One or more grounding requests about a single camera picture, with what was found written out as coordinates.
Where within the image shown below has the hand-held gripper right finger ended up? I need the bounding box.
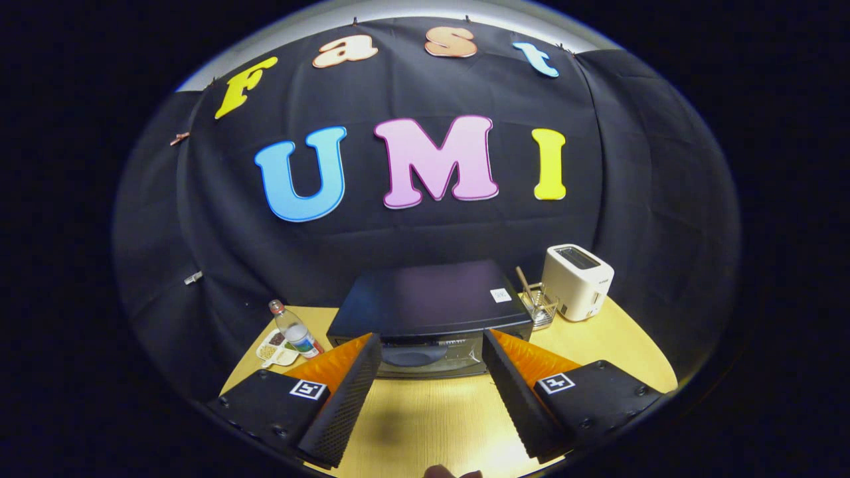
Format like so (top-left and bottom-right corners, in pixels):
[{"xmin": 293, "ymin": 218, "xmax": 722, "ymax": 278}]
[{"xmin": 481, "ymin": 328, "xmax": 665, "ymax": 463}]

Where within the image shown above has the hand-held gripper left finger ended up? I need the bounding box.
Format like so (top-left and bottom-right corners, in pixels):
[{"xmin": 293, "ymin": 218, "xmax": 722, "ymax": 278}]
[{"xmin": 206, "ymin": 332, "xmax": 384, "ymax": 469}]

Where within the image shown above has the black toaster oven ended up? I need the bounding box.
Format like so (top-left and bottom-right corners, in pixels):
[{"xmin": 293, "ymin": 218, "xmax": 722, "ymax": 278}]
[{"xmin": 325, "ymin": 259, "xmax": 534, "ymax": 380}]

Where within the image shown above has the white toaster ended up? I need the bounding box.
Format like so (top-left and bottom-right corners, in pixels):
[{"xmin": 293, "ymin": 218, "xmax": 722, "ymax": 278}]
[{"xmin": 541, "ymin": 244, "xmax": 615, "ymax": 323}]

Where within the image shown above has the clear plastic water bottle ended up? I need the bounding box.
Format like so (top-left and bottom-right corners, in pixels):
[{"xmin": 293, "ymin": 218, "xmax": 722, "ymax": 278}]
[{"xmin": 268, "ymin": 299, "xmax": 325, "ymax": 360}]

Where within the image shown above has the clear glass holder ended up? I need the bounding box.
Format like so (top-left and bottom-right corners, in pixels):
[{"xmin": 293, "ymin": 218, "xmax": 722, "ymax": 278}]
[{"xmin": 520, "ymin": 282, "xmax": 560, "ymax": 331}]

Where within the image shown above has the white divided snack dish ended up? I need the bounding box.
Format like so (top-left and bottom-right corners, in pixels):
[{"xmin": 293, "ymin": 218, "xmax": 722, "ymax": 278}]
[{"xmin": 256, "ymin": 328, "xmax": 301, "ymax": 369}]

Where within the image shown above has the wooden stick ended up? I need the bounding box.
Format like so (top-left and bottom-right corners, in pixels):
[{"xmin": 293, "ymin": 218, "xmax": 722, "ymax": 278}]
[{"xmin": 516, "ymin": 266, "xmax": 537, "ymax": 306}]

